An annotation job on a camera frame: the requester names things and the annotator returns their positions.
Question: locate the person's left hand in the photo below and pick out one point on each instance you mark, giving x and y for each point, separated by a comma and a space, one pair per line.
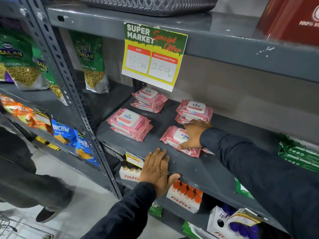
155, 176

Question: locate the person's right hand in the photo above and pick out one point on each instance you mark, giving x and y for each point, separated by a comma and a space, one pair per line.
195, 133

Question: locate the person's left thumb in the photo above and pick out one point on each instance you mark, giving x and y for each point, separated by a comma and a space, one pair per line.
174, 180

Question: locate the person's left middle finger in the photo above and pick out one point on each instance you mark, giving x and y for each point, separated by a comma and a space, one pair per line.
160, 159

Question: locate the person's left little finger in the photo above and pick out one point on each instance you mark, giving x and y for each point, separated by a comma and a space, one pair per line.
147, 162

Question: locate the person's right thumb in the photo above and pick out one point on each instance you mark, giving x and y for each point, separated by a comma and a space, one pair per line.
185, 145

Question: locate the pink wet wipes packet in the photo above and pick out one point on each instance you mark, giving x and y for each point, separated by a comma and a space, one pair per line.
174, 138

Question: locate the person's right forearm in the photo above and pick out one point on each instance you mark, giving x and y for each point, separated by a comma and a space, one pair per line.
269, 181

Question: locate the person's left forearm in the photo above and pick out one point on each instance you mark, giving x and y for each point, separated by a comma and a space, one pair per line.
124, 216

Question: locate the small yellow price tag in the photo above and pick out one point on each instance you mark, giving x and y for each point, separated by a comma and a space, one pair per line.
134, 160

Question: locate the group of brown capped bottles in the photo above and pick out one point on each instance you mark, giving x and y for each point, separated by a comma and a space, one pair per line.
129, 167

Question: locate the row of orange capped bottles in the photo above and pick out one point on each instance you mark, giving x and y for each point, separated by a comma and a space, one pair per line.
189, 193

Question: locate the white box of orange bottles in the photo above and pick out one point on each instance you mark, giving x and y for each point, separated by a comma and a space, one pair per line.
182, 202

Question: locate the white box of brown bottles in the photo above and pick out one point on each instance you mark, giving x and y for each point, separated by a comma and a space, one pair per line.
128, 176

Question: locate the stacks of pink wipes packs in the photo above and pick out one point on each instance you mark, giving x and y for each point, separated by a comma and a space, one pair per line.
128, 120

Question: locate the green white packet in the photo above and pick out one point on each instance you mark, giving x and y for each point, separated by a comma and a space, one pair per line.
193, 231

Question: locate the blue snack packet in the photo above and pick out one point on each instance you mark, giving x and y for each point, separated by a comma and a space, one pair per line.
63, 133
84, 150

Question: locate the white box of purple bottles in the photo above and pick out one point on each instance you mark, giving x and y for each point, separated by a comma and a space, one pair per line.
219, 227

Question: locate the grey metal shelf rack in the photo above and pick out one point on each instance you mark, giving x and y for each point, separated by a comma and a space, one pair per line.
224, 44
62, 156

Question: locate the cluster of purple bottles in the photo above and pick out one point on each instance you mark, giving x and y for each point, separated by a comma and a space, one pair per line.
244, 230

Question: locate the yellow green price sign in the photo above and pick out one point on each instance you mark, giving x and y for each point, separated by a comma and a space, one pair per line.
153, 57

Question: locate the orange snack packet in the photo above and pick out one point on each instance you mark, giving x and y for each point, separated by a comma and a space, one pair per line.
8, 104
25, 115
43, 124

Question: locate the green snack bag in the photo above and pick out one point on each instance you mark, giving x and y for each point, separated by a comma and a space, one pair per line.
92, 64
51, 82
20, 62

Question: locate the stack of green packets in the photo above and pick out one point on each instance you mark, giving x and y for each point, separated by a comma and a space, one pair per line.
299, 154

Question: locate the grey woven basket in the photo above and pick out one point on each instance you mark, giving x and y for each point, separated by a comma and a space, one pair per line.
149, 4

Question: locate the red carton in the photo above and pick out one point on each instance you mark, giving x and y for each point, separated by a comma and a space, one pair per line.
289, 19

